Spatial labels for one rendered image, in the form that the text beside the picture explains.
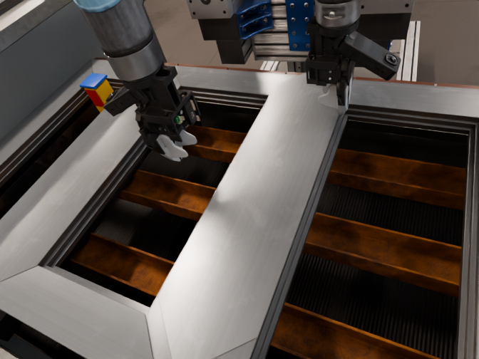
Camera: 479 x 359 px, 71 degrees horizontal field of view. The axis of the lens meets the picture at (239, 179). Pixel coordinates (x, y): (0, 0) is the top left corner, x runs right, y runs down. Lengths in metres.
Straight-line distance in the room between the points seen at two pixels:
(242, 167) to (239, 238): 0.17
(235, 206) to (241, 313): 0.20
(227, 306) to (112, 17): 0.43
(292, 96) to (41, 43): 0.79
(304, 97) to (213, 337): 0.56
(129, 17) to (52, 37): 0.79
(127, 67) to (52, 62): 0.76
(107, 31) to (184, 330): 0.43
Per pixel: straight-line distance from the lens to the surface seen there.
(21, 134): 1.12
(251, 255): 0.58
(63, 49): 1.29
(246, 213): 0.62
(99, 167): 0.85
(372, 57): 0.67
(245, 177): 0.67
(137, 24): 0.50
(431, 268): 0.77
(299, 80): 0.88
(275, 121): 0.77
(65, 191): 0.85
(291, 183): 0.65
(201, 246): 0.61
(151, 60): 0.52
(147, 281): 0.82
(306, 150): 0.70
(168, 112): 0.56
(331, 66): 0.68
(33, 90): 1.23
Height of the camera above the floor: 1.36
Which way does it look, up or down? 49 degrees down
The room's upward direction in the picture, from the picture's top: 17 degrees counter-clockwise
